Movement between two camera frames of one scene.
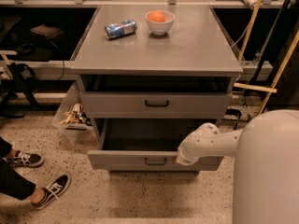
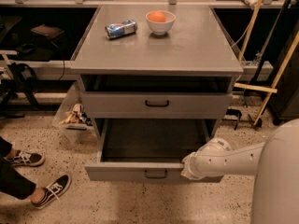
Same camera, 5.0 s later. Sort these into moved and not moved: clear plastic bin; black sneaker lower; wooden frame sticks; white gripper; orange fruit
Moved: white gripper
Not moved: black sneaker lower; orange fruit; wooden frame sticks; clear plastic bin
